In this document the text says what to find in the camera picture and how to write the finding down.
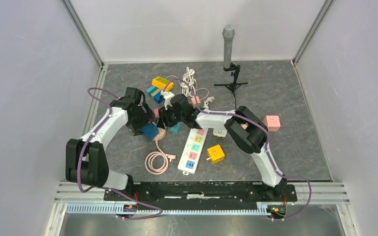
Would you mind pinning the yellow cube socket adapter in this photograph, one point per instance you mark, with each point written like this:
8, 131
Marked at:
215, 154

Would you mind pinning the blue green power strip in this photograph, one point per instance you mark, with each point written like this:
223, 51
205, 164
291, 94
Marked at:
155, 93

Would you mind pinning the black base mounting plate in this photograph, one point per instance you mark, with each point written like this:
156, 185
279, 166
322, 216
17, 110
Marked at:
209, 195

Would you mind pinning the small pink plug adapter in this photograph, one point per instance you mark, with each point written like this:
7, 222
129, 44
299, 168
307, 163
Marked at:
195, 101

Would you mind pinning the teal power strip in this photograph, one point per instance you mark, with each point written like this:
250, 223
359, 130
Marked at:
175, 129

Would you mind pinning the beige cube socket adapter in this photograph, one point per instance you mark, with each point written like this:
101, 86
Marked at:
244, 126

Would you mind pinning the white plug adapter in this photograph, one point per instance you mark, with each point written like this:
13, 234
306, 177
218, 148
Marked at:
220, 133

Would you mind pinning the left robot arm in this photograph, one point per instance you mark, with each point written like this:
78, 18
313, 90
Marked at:
85, 158

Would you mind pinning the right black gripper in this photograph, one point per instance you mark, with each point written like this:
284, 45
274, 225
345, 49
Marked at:
164, 121

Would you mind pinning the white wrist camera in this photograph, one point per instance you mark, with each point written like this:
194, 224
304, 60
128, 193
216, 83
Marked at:
167, 96
135, 95

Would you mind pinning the blue white cube adapter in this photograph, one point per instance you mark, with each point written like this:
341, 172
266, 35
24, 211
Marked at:
150, 131

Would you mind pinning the black microphone tripod stand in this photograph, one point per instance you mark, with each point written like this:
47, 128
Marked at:
234, 85

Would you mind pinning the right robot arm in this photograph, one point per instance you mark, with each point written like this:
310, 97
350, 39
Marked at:
254, 140

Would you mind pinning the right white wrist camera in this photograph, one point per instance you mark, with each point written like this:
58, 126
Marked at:
167, 96

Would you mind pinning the grey slotted cable duct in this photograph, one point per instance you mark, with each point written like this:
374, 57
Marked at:
96, 202

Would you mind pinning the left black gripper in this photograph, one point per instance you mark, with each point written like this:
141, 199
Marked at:
148, 117

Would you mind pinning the pink cube socket adapter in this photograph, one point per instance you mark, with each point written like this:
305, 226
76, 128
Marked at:
272, 122

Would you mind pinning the grey microphone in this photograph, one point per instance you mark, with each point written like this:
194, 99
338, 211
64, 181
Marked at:
228, 34

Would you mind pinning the pink round socket reel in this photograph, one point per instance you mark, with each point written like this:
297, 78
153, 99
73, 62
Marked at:
161, 134

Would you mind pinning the yellow rectangular power strip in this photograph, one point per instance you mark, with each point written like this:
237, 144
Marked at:
162, 83

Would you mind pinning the white multicolour power strip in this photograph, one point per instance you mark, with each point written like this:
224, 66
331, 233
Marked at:
192, 151

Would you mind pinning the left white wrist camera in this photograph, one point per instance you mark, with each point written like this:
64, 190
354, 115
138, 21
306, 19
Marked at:
135, 95

